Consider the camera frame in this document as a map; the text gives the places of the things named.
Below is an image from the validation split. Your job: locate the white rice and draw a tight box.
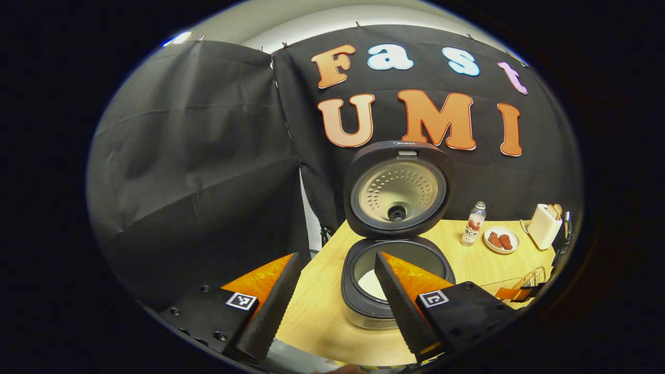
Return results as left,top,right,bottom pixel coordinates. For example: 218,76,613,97
371,269,388,301

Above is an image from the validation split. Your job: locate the black rice cooker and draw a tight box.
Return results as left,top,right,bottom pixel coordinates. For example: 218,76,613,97
340,140,457,330

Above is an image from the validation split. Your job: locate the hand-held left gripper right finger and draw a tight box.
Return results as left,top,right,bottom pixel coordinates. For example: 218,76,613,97
374,252,521,364

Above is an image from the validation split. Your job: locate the white round plate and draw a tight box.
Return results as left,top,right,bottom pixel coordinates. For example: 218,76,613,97
483,225,521,255

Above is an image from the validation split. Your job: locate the white toaster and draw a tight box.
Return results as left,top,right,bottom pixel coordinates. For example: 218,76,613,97
526,203,563,250

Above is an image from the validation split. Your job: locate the black backdrop cloth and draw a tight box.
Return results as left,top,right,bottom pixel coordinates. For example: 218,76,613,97
86,23,583,312

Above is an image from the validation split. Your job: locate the clear drink bottle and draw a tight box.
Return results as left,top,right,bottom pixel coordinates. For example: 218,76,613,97
460,202,487,247

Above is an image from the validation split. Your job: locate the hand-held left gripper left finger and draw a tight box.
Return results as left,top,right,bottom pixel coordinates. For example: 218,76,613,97
158,253,303,364

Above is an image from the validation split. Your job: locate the clear rice container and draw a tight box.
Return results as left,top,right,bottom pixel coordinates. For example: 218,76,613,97
481,278,520,303

